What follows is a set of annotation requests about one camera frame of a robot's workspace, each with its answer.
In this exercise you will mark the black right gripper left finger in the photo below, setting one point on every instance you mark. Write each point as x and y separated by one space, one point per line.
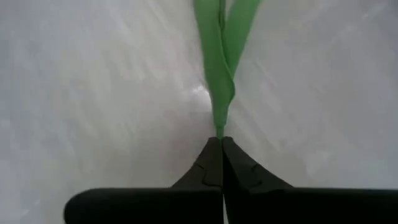
174 205

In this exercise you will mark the orange artificial tulip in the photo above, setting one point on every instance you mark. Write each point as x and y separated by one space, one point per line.
217 62

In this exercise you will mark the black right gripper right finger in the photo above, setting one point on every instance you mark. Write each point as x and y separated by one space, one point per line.
295 207

